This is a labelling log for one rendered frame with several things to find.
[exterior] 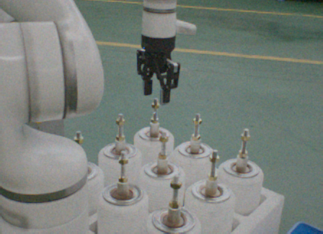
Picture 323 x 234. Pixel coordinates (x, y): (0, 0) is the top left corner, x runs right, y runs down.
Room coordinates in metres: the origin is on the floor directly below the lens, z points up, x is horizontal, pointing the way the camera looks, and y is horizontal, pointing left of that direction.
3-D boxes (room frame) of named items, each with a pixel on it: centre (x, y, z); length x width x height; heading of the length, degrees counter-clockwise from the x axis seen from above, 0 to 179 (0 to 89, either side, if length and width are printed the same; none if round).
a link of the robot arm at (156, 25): (0.96, 0.00, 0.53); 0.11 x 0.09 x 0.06; 127
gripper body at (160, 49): (0.95, 0.01, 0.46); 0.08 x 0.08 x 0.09
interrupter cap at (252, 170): (0.81, -0.17, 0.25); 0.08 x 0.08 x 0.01
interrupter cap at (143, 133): (0.95, 0.01, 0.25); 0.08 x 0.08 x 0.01
